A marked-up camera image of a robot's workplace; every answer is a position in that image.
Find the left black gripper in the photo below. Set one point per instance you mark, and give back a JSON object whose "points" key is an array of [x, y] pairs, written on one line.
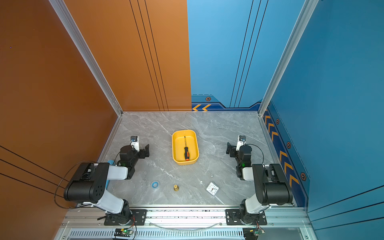
{"points": [[142, 155]]}

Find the yellow plastic bin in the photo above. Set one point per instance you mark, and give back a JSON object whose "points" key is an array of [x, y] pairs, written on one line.
{"points": [[178, 144]]}

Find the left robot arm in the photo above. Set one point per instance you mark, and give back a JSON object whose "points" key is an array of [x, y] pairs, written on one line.
{"points": [[88, 186]]}

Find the right aluminium corner post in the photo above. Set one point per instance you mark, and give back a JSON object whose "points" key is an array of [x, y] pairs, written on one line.
{"points": [[292, 43]]}

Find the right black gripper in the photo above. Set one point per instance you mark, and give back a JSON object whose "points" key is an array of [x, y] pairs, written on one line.
{"points": [[233, 150]]}

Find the left green circuit board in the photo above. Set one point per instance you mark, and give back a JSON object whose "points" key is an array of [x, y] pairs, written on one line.
{"points": [[124, 234]]}

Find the aluminium front rail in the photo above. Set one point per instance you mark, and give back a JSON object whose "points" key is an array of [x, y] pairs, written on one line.
{"points": [[188, 223]]}

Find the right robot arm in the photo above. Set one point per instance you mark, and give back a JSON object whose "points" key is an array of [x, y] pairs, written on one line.
{"points": [[270, 183]]}

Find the aluminium corner post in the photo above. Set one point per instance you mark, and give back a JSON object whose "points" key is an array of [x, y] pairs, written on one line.
{"points": [[76, 36], [292, 43]]}

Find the black orange screwdriver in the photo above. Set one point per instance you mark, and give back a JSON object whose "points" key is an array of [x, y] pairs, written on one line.
{"points": [[186, 153]]}

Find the left aluminium corner post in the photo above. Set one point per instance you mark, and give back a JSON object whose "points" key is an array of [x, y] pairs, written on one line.
{"points": [[76, 36]]}

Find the small white square clock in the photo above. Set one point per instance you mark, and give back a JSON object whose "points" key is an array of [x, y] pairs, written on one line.
{"points": [[212, 188]]}

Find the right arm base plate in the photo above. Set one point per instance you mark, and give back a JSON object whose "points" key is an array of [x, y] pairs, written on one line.
{"points": [[232, 216]]}

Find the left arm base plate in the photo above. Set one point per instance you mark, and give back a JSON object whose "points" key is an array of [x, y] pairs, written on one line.
{"points": [[135, 217]]}

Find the right circuit board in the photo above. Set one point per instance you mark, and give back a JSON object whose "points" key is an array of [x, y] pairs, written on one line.
{"points": [[252, 233]]}

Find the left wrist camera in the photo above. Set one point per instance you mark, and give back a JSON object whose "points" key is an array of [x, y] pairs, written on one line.
{"points": [[134, 142]]}

